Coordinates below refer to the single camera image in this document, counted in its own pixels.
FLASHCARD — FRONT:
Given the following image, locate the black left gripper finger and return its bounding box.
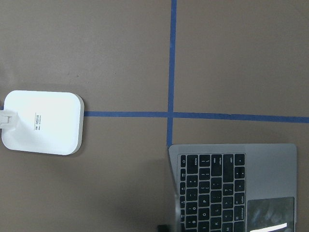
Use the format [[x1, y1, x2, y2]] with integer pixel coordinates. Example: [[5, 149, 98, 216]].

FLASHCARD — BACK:
[[157, 224, 170, 232]]

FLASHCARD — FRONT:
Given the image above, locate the grey laptop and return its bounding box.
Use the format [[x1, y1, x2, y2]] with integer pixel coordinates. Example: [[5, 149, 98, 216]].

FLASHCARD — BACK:
[[167, 144, 297, 232]]

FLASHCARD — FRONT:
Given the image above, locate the white desk lamp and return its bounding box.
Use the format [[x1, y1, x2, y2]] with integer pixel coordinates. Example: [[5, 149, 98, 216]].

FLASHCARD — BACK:
[[0, 90, 84, 156]]

